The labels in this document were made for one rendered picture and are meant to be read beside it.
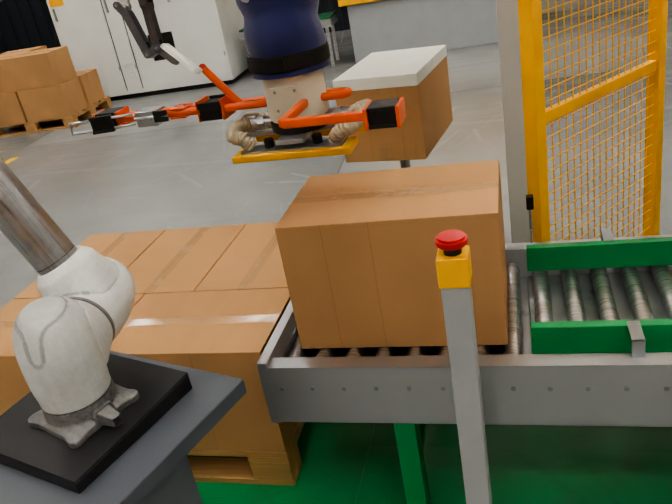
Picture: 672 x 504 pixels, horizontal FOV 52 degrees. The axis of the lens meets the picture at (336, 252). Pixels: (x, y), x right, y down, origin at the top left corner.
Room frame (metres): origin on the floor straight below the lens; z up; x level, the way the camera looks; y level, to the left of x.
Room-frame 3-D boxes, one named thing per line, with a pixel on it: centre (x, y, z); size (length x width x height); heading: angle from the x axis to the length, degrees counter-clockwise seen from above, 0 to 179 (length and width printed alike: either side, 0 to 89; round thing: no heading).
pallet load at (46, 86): (9.03, 3.29, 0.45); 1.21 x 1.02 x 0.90; 76
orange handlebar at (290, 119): (1.87, 0.25, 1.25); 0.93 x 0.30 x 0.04; 71
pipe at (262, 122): (1.92, 0.03, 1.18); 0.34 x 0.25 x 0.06; 71
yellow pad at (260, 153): (1.83, 0.06, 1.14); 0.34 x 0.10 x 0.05; 71
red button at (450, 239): (1.29, -0.24, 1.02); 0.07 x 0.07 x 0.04
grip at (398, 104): (1.57, -0.17, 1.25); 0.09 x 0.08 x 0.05; 161
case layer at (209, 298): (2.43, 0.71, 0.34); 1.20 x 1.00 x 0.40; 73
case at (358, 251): (1.84, -0.19, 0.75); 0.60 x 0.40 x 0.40; 73
